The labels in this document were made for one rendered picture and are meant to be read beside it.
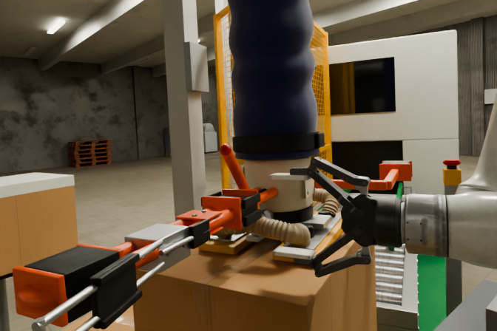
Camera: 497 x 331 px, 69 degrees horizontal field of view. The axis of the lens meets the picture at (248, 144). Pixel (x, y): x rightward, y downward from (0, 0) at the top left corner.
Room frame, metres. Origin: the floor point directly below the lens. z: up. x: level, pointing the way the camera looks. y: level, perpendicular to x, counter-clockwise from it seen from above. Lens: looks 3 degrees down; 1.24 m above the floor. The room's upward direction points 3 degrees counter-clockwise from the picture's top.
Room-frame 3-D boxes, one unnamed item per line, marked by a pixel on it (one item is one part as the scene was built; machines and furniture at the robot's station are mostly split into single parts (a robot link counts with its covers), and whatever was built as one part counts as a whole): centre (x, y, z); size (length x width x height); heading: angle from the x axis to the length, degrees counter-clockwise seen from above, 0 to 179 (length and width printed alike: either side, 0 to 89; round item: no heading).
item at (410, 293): (2.20, -0.99, 0.50); 2.31 x 0.05 x 0.19; 155
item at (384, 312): (1.28, -0.21, 0.58); 0.70 x 0.03 x 0.06; 65
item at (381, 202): (0.56, -0.19, 1.08); 0.09 x 0.07 x 0.08; 63
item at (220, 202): (0.70, 0.04, 1.08); 0.10 x 0.08 x 0.06; 63
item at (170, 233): (0.51, 0.14, 1.07); 0.07 x 0.07 x 0.04; 63
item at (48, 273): (0.39, 0.20, 1.08); 0.08 x 0.07 x 0.05; 153
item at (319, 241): (0.88, -0.16, 0.97); 0.34 x 0.10 x 0.05; 153
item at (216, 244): (0.96, 0.01, 0.97); 0.34 x 0.10 x 0.05; 153
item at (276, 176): (0.62, -0.07, 1.14); 0.07 x 0.03 x 0.01; 63
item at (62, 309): (0.41, 0.12, 1.08); 0.31 x 0.03 x 0.05; 166
